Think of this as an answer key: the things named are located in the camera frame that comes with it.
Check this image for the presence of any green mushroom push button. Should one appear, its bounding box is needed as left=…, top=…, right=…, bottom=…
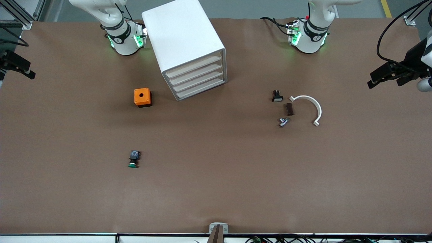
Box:
left=128, top=151, right=141, bottom=168

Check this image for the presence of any white plastic drawer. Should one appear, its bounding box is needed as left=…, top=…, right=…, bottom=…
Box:
left=164, top=56, right=223, bottom=79
left=175, top=78, right=226, bottom=100
left=172, top=71, right=225, bottom=92
left=168, top=64, right=224, bottom=86

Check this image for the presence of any white drawer cabinet housing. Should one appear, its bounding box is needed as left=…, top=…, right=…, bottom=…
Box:
left=141, top=0, right=228, bottom=102

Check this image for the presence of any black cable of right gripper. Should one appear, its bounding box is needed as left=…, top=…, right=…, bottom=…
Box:
left=0, top=28, right=29, bottom=47

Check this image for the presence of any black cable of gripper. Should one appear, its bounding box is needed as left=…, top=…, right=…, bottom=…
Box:
left=376, top=0, right=432, bottom=65
left=0, top=28, right=29, bottom=47

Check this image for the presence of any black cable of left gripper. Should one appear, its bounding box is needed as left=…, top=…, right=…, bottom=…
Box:
left=376, top=0, right=432, bottom=65

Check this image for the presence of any aluminium frame profile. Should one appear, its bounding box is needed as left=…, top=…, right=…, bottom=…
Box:
left=0, top=0, right=46, bottom=30

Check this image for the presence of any white curved plastic bracket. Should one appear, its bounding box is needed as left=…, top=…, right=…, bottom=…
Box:
left=289, top=95, right=322, bottom=127

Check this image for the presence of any orange black button enclosure box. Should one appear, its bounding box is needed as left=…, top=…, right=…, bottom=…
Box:
left=134, top=88, right=153, bottom=108

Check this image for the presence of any black cable at arm base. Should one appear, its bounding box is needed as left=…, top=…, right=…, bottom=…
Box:
left=260, top=16, right=295, bottom=36

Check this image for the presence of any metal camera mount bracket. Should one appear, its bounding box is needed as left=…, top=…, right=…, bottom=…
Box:
left=207, top=222, right=229, bottom=243

